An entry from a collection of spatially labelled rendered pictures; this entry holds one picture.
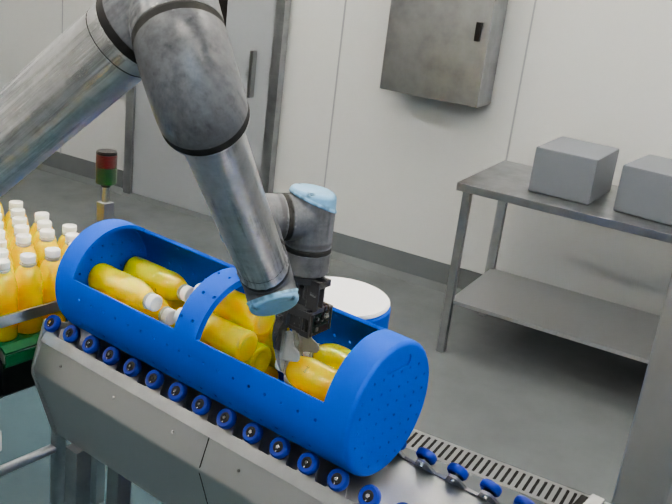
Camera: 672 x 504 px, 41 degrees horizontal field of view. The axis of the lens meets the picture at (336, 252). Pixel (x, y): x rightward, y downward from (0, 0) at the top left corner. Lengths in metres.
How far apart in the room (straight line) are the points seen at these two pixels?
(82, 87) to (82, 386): 1.15
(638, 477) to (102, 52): 0.84
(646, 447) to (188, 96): 0.68
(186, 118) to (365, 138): 4.46
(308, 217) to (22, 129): 0.58
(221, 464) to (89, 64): 1.02
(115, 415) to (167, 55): 1.23
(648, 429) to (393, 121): 4.43
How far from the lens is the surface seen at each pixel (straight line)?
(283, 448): 1.83
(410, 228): 5.49
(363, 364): 1.65
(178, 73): 1.07
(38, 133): 1.27
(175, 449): 2.02
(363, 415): 1.68
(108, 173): 2.76
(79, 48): 1.20
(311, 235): 1.65
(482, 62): 4.94
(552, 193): 4.34
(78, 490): 2.49
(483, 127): 5.20
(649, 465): 1.13
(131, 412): 2.11
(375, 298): 2.41
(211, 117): 1.08
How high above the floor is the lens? 1.95
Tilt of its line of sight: 20 degrees down
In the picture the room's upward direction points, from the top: 7 degrees clockwise
